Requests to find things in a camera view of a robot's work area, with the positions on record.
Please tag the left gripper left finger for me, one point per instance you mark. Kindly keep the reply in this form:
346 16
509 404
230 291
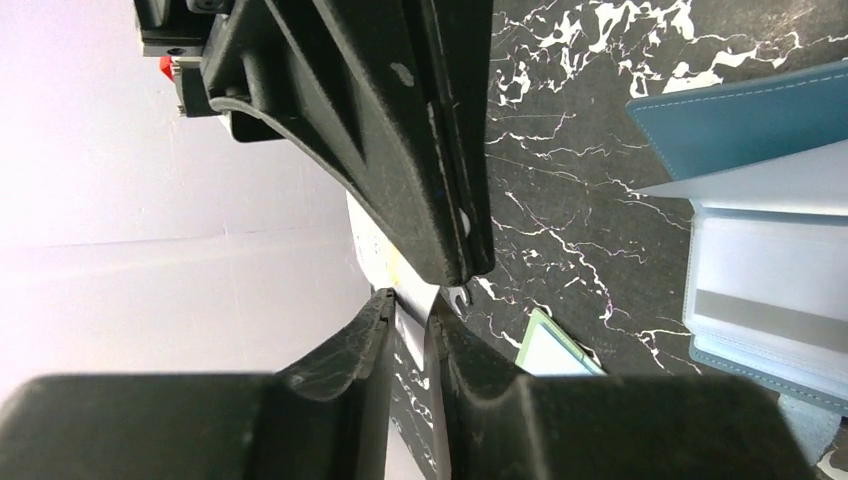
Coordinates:
325 416

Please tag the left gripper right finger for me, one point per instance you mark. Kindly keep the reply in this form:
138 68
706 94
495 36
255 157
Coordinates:
493 420

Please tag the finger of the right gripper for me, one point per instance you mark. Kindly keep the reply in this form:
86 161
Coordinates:
459 38
339 80

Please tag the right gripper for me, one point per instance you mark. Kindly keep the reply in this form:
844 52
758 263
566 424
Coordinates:
178 28

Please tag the white credit card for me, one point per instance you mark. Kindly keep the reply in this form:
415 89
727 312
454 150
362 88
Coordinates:
411 424

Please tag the blue leather card holder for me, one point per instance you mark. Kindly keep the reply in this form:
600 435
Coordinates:
763 163

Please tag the silver wrench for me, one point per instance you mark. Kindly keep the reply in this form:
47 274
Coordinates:
459 299

